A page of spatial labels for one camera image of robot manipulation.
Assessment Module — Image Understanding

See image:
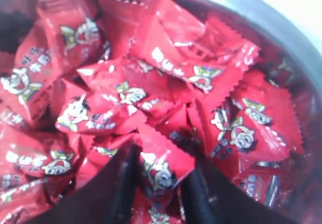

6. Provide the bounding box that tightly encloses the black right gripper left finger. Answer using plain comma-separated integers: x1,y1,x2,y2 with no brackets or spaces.
28,144,141,223

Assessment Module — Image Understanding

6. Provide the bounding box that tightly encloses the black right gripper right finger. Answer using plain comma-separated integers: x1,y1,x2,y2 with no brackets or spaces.
181,156,296,223

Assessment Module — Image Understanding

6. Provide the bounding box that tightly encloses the red candy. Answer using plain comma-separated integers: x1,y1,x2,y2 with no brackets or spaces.
137,124,197,197

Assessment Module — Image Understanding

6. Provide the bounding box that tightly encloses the stainless steel plate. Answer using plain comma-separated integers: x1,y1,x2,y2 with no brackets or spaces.
1,0,321,223

